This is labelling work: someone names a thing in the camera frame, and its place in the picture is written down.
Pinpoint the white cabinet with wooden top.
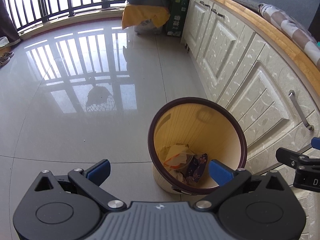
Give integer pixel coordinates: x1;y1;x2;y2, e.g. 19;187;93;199
181;0;320;240

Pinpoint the brown white checkered blanket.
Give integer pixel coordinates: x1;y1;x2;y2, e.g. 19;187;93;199
258;3;320;70

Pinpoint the yellow plastic waste bin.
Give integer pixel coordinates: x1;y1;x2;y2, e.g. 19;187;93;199
147;97;248;195

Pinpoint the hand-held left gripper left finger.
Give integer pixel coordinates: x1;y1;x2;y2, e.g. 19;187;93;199
32;159;126;211

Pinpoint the purple floral packet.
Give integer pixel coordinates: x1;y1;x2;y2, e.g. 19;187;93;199
186;153;208;183

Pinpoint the green carton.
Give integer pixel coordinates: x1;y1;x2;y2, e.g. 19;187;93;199
164;0;192;37

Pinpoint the white orange plastic wrapper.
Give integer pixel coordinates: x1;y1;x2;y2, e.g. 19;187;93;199
164;144;195;172

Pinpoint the brown curtain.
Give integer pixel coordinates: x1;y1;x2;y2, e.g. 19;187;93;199
0;0;21;43

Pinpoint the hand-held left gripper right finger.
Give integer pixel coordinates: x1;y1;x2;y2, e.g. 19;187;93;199
195;159;289;209

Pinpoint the yellow cloth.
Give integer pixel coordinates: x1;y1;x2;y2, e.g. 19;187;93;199
122;3;171;29

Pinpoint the black balcony railing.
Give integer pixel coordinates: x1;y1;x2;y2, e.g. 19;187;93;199
4;0;128;30

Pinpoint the clear plastic storage box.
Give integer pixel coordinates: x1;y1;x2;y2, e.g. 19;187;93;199
134;17;165;35

